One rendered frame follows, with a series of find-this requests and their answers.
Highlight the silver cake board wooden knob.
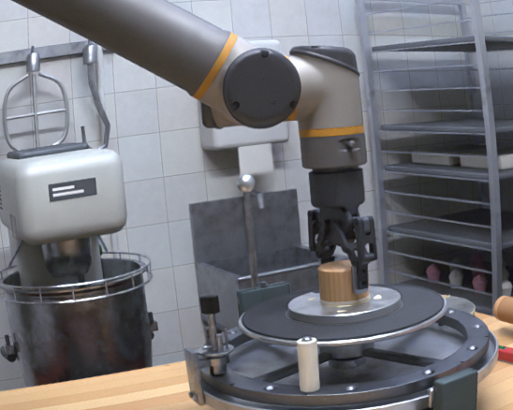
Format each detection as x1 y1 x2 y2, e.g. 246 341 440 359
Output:
286 259 403 325

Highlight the white slab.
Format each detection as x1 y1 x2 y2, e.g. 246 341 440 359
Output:
410 151 462 168
458 153 513 170

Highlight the silver ball lever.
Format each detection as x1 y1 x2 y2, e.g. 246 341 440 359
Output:
236 173 270 288

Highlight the white paper towel dispenser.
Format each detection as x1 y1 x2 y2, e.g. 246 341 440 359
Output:
198 38 293 176

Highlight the dark grey turntable base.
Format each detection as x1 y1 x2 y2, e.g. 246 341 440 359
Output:
195 306 500 410

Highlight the dark green block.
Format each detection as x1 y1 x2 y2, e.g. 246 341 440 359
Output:
235 286 293 318
432 366 480 410

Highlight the grey wall rail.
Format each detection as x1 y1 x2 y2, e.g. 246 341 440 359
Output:
0 41 114 70

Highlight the white stand mixer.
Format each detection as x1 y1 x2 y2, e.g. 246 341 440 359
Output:
0 141 128 300

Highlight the grey metal tray rack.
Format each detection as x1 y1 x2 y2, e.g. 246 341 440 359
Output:
353 0 513 302

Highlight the white cylinder handle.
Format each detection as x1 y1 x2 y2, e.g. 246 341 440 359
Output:
295 335 321 393

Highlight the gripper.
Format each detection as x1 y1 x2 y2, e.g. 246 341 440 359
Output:
306 167 377 296

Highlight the steel mixer bowl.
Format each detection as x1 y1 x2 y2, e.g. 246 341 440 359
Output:
0 251 160 387

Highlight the black knob index pin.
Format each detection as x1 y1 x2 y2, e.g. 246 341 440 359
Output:
184 294 236 405

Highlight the grey steel sink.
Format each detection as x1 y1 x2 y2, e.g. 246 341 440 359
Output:
188 188 327 305

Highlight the black round turntable plate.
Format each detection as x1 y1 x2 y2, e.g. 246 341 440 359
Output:
238 283 448 344

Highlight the steel dough hook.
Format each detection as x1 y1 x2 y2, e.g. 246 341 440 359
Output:
81 39 113 149

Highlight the steel flat beater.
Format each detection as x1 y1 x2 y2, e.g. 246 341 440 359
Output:
1 46 70 154

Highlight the grey round disc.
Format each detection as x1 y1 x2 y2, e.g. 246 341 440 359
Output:
442 294 477 318

